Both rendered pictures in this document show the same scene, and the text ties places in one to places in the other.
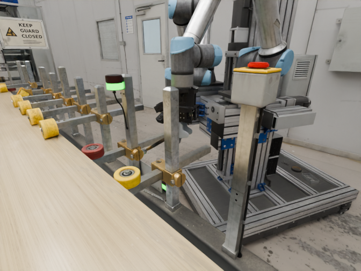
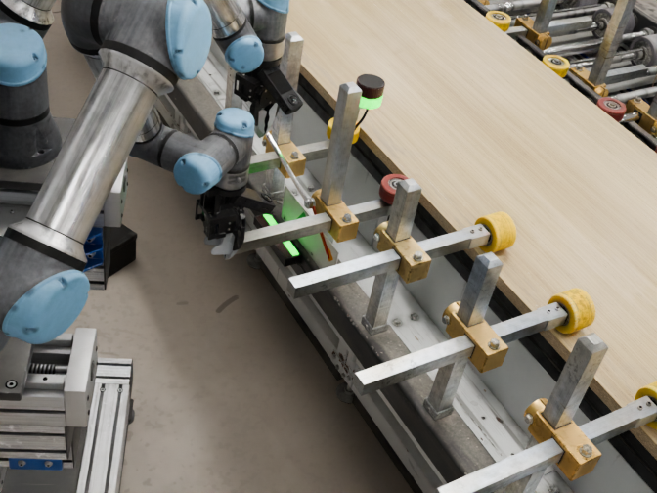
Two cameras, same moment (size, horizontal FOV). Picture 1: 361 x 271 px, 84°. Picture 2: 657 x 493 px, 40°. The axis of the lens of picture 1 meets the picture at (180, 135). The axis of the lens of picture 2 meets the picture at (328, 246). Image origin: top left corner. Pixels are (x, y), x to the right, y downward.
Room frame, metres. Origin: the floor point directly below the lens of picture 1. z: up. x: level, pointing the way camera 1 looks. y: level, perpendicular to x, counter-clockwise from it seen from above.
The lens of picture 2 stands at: (2.37, 0.47, 2.11)
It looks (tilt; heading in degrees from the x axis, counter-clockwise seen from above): 41 degrees down; 189
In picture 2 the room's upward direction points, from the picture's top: 11 degrees clockwise
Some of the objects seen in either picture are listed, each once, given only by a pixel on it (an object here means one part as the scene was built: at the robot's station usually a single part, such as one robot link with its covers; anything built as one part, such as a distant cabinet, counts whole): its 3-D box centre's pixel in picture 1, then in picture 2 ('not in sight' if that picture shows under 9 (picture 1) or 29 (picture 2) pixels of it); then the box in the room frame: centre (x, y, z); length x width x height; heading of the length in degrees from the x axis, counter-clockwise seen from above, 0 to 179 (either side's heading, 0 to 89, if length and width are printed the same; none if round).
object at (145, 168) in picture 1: (143, 170); (308, 234); (0.78, 0.17, 0.75); 0.26 x 0.01 x 0.10; 45
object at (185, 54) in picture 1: (182, 56); (268, 12); (0.70, -0.01, 1.24); 0.09 x 0.08 x 0.11; 125
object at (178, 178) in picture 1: (167, 172); (283, 153); (0.62, 0.05, 0.84); 0.13 x 0.06 x 0.05; 45
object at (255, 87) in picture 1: (254, 87); not in sight; (0.42, -0.16, 1.18); 0.07 x 0.07 x 0.08; 45
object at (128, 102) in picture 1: (131, 133); (334, 177); (0.78, 0.21, 0.93); 0.03 x 0.03 x 0.48; 45
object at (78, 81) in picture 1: (85, 118); (458, 348); (1.14, 0.56, 0.88); 0.03 x 0.03 x 0.48; 45
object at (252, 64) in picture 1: (258, 66); not in sight; (0.42, -0.16, 1.22); 0.04 x 0.04 x 0.02
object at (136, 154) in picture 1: (129, 150); (334, 213); (0.80, 0.22, 0.85); 0.13 x 0.06 x 0.05; 45
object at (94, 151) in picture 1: (94, 159); (394, 201); (0.70, 0.34, 0.85); 0.08 x 0.08 x 0.11
